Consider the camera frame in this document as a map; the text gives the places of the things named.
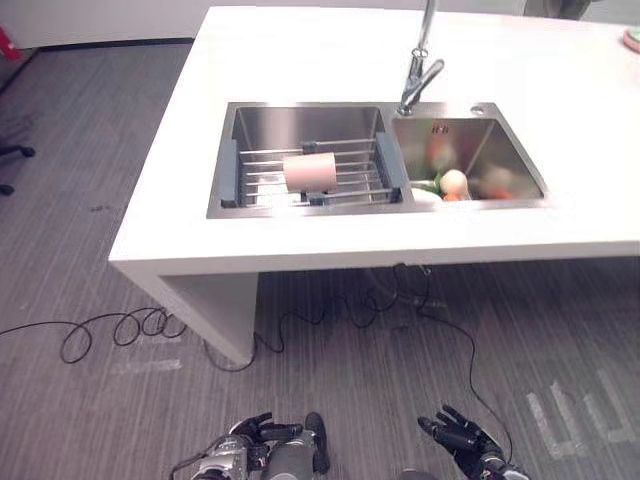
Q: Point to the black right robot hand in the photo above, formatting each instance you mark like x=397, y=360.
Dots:
x=462, y=440

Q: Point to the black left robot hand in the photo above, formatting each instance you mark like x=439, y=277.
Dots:
x=265, y=432

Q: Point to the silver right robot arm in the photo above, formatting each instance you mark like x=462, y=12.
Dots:
x=502, y=467

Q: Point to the grey robot left leg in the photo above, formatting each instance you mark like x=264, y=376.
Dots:
x=295, y=455

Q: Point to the white dish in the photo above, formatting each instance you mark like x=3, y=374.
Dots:
x=425, y=196

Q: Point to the green toy leaf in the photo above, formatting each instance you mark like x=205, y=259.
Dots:
x=437, y=183

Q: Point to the pink cup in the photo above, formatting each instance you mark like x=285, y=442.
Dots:
x=310, y=172

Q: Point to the metal sink drain rack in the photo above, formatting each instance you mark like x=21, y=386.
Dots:
x=360, y=172

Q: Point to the stainless steel double sink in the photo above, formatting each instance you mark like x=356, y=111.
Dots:
x=310, y=125

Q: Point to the black office chair base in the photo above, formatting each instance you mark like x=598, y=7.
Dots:
x=15, y=151

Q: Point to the chrome sink faucet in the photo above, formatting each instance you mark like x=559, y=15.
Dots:
x=419, y=65

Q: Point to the pink and green plate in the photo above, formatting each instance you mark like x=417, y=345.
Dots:
x=632, y=39

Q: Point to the dark object behind counter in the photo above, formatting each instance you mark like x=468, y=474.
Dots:
x=555, y=7

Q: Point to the red object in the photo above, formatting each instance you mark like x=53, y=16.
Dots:
x=9, y=44

